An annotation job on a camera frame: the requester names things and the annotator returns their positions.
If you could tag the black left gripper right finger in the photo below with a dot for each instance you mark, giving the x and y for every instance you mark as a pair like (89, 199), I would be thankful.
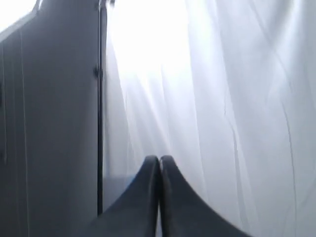
(183, 212)

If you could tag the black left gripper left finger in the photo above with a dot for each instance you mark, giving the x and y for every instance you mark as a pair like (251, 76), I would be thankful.
(135, 212)

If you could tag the white sheer curtain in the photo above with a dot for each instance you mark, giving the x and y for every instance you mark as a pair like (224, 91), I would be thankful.
(226, 87)

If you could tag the dark grey panel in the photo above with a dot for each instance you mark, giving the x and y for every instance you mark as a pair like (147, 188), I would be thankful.
(48, 122)

